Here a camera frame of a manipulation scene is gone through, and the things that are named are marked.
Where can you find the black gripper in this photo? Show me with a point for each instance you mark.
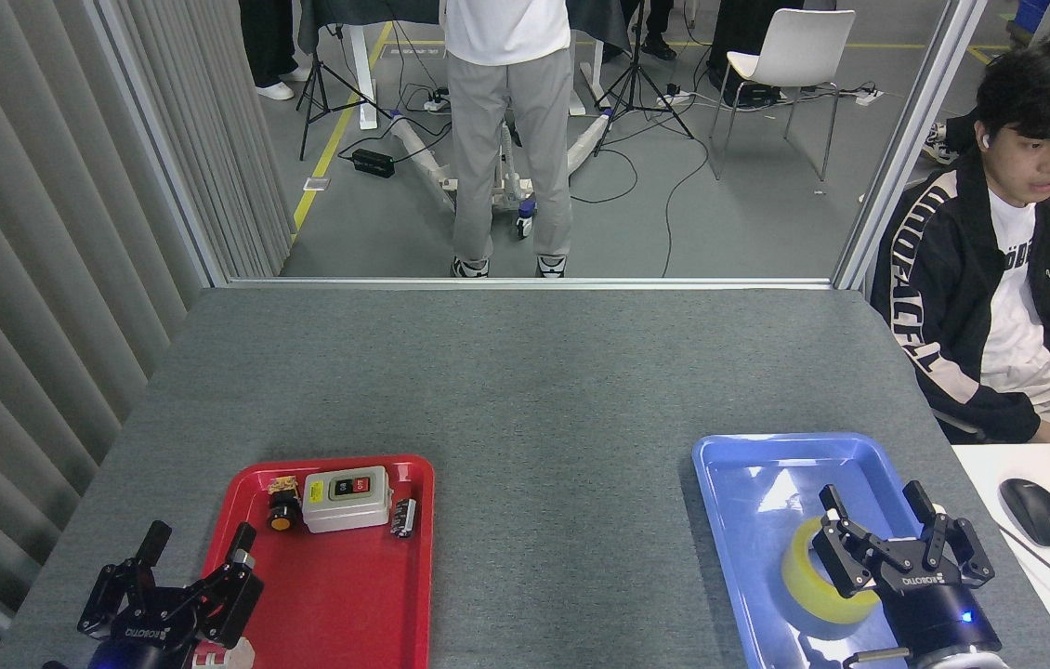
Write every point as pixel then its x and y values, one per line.
pixel 938 613
pixel 153 643

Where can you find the yellow tape roll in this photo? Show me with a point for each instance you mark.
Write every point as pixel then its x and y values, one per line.
pixel 804 576

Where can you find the red white circuit breaker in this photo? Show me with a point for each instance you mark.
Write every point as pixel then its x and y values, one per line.
pixel 229 658

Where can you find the white desk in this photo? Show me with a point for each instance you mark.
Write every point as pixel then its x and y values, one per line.
pixel 1027 595

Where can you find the black orange push button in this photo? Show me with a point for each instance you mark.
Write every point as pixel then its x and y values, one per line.
pixel 283 513

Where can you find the black computer mouse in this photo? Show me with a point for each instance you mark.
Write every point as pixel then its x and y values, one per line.
pixel 1034 511

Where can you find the red plastic tray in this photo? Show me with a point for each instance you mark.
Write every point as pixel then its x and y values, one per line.
pixel 330 595

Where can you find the blue plastic tray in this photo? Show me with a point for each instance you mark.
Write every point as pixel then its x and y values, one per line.
pixel 748 483

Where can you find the small black terminal block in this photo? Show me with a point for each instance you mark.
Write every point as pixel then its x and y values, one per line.
pixel 402 518

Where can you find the seated person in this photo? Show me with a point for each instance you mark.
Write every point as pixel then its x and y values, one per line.
pixel 962 279

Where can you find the white floor label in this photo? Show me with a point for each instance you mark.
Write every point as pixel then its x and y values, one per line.
pixel 317 184

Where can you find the white power strip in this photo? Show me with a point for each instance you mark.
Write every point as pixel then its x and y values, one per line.
pixel 869 96

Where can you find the black power adapter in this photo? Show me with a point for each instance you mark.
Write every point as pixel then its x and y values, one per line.
pixel 374 163

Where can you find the white stand on wheels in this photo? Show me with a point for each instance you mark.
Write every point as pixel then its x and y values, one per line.
pixel 413 149

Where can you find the white chair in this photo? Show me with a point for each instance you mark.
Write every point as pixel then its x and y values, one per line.
pixel 799 46

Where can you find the black tripod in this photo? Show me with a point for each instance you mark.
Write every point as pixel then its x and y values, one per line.
pixel 316 84
pixel 638 74

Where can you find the blue bin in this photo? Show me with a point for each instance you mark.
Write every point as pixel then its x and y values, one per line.
pixel 1031 14

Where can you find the person in background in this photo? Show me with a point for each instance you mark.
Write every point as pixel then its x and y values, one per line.
pixel 655 23
pixel 267 37

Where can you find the table with dark cloth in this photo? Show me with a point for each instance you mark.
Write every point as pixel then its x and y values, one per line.
pixel 376 14

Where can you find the standing person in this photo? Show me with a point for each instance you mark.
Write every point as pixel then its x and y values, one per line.
pixel 506 28

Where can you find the grey switch box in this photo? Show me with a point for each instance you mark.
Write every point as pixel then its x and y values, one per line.
pixel 348 506

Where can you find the silver rail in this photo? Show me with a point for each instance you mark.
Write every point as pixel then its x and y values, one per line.
pixel 674 282

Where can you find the silver post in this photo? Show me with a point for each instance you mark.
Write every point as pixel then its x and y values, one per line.
pixel 158 149
pixel 906 139

